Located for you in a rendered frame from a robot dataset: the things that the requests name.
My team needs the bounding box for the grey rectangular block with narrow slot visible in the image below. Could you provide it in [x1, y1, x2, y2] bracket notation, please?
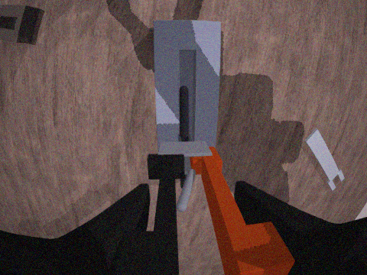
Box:
[153, 19, 221, 152]

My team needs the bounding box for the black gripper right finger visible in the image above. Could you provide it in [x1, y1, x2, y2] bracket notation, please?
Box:
[235, 181, 367, 275]

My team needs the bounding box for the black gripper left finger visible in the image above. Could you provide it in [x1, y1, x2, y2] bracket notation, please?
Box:
[0, 183, 150, 275]

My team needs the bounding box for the black rod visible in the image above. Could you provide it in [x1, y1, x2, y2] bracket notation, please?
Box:
[180, 86, 189, 189]

